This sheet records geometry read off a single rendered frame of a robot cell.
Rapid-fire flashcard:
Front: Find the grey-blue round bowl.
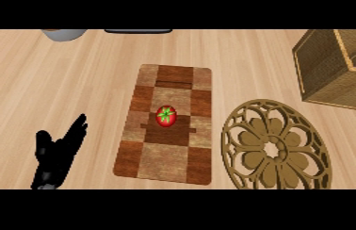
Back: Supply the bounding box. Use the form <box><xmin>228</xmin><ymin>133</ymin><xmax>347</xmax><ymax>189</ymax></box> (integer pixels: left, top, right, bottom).
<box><xmin>40</xmin><ymin>29</ymin><xmax>89</xmax><ymax>42</ymax></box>

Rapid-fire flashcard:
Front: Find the brown wicker basket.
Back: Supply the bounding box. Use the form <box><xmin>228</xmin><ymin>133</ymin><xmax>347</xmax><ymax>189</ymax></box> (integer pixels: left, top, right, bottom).
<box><xmin>291</xmin><ymin>29</ymin><xmax>356</xmax><ymax>110</ymax></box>

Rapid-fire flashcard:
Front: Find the round ornate wooden trivet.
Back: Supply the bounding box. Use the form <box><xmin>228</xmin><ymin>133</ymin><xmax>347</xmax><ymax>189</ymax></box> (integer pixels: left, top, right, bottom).
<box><xmin>220</xmin><ymin>98</ymin><xmax>334</xmax><ymax>190</ymax></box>

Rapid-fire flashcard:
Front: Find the brown checkered placemat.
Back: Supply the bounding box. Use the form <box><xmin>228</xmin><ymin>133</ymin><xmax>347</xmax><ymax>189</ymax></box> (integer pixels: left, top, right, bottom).
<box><xmin>111</xmin><ymin>63</ymin><xmax>214</xmax><ymax>187</ymax></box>

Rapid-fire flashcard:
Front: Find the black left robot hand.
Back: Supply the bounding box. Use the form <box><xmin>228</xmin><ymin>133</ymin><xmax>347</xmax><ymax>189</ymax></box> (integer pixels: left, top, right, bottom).
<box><xmin>30</xmin><ymin>113</ymin><xmax>89</xmax><ymax>190</ymax></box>

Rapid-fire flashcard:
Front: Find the red can with green star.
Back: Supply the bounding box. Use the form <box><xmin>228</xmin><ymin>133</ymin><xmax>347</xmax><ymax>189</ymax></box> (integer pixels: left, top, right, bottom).
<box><xmin>154</xmin><ymin>105</ymin><xmax>179</xmax><ymax>128</ymax></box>

